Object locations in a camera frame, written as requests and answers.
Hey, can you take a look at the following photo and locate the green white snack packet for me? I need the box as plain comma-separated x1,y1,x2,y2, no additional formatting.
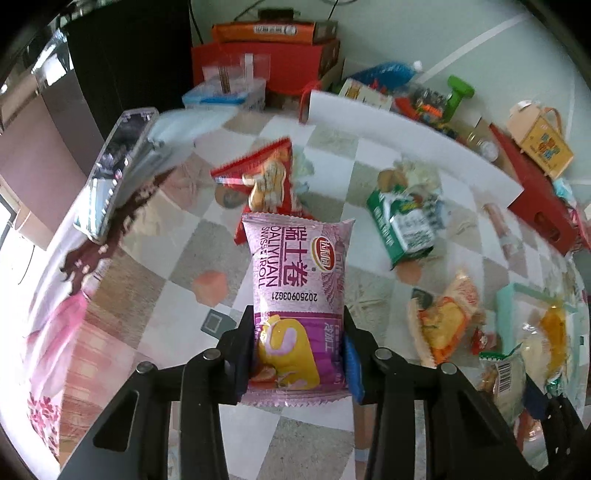
367,185,445,268

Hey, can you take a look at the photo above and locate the red peanut snack packet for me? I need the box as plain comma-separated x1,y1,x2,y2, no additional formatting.
211,137,311,219

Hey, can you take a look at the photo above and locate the colourful toy pile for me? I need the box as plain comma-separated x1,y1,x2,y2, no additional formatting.
393,84,459,140

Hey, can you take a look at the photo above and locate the green dumbbell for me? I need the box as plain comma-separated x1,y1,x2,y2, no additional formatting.
442,75,475,122

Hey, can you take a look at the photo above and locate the clear-wrapped round bun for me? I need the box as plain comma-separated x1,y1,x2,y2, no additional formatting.
520,323,551,391

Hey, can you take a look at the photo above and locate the white yellow card box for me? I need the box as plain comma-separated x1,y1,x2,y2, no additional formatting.
339,78,394,111

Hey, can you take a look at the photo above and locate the red gift box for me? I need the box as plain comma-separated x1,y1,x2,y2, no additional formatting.
490,124,578,255

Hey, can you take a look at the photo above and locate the white tray with green rim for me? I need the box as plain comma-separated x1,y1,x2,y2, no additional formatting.
496,283,589,367

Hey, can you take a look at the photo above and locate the tan orange bread packet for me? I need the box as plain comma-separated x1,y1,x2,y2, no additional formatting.
407,269,480,368

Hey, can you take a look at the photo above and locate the blue water bottle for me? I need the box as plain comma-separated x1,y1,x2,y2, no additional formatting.
349,60,423,91

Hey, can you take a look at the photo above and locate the red carton box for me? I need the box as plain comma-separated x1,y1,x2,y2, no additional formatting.
191,39,341,95

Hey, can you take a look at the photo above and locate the yellow handled gift box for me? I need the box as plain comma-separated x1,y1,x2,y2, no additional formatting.
506,101,574,180

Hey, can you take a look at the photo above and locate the pink swiss roll packet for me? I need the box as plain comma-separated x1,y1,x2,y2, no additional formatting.
242,213,353,406

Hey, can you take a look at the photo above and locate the green striped cracker packet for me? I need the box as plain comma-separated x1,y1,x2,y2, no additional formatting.
478,344,527,427

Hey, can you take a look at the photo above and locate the orange flat box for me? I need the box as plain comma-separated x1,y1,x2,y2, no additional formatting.
211,20,338,45

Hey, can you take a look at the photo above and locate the black cabinet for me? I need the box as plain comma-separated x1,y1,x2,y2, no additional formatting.
64,1,193,137

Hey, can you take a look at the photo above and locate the small red candy packet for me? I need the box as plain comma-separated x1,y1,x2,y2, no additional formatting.
471,325,497,356

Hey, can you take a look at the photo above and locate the clear plastic storage box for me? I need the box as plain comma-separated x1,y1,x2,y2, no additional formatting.
181,53,271,111

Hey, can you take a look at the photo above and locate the yellow cake packet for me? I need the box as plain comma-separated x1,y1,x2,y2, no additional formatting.
539,304,569,397

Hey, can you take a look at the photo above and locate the light blue tissue pack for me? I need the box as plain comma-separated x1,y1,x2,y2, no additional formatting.
552,178,577,209

